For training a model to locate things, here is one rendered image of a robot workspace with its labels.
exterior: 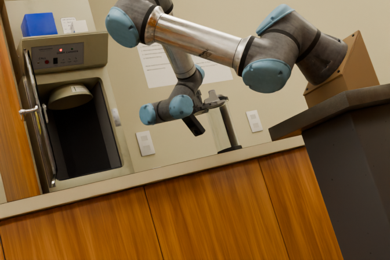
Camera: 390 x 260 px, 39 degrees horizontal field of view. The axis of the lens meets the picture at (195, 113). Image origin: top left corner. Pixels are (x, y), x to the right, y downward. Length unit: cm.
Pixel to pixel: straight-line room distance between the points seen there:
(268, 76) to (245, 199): 61
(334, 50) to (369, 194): 40
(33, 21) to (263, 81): 92
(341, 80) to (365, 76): 8
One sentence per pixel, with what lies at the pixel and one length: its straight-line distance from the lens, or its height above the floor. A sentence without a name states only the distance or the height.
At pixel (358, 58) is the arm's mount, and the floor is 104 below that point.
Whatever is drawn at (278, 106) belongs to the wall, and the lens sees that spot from 299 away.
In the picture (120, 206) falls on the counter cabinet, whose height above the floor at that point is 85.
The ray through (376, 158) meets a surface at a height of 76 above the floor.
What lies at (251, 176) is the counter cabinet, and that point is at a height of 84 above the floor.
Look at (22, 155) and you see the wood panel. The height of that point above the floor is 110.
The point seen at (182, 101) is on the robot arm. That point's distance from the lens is 179.
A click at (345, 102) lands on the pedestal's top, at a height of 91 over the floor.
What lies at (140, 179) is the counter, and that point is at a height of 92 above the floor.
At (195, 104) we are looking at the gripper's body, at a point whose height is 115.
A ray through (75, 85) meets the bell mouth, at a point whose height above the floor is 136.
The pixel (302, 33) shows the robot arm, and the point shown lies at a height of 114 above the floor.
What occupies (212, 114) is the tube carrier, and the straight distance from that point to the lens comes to 207.
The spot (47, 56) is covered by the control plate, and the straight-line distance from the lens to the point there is 203.
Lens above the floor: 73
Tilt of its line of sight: 11 degrees up
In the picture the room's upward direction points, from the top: 17 degrees counter-clockwise
